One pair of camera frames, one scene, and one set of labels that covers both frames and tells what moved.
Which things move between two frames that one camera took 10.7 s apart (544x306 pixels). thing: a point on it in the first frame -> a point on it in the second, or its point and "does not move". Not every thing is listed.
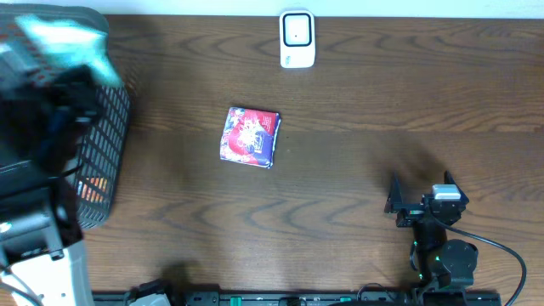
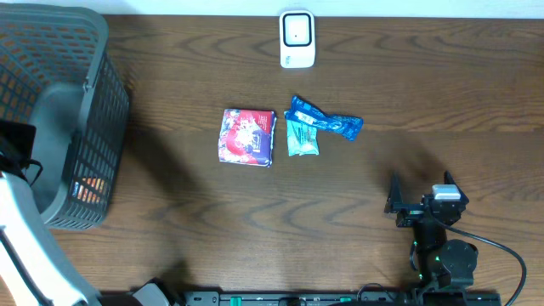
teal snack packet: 70,43 -> 302,138
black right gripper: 395,202 does not move
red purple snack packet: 249,137 does not move
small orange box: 93,189 does not move
